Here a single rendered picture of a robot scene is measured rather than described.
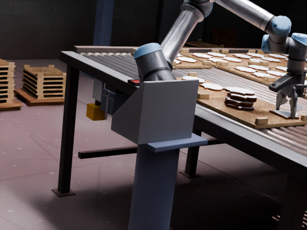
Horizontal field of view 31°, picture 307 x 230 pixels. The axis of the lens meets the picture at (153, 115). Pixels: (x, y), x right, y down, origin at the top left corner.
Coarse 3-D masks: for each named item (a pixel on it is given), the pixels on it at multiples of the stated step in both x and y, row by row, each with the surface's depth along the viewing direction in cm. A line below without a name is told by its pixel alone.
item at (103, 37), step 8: (104, 0) 689; (112, 0) 696; (96, 8) 703; (104, 8) 692; (112, 8) 700; (96, 16) 704; (104, 16) 696; (112, 16) 703; (96, 24) 706; (104, 24) 699; (96, 32) 707; (104, 32) 702; (96, 40) 708; (104, 40) 705
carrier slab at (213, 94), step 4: (216, 84) 296; (200, 88) 282; (208, 92) 275; (212, 92) 276; (216, 92) 277; (220, 92) 278; (224, 92) 280; (212, 96) 268; (216, 96) 269; (220, 96) 270; (224, 96) 271
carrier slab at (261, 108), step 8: (200, 104) 255; (208, 104) 252; (216, 104) 253; (224, 104) 255; (256, 104) 263; (264, 104) 264; (224, 112) 242; (232, 112) 242; (240, 112) 244; (248, 112) 246; (256, 112) 247; (264, 112) 249; (240, 120) 233; (248, 120) 232; (272, 120) 237; (280, 120) 238; (288, 120) 240; (296, 120) 241; (256, 128) 227
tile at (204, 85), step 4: (200, 84) 286; (204, 84) 286; (208, 84) 288; (212, 84) 289; (204, 88) 282; (208, 88) 281; (212, 88) 280; (216, 88) 281; (220, 88) 282; (224, 88) 284
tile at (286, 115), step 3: (270, 111) 250; (273, 111) 248; (276, 111) 248; (279, 111) 249; (282, 111) 250; (285, 111) 250; (288, 111) 251; (276, 114) 246; (279, 114) 245; (282, 114) 245; (285, 114) 245; (288, 114) 246; (297, 114) 248; (282, 117) 243; (285, 117) 241; (288, 117) 242; (297, 117) 244
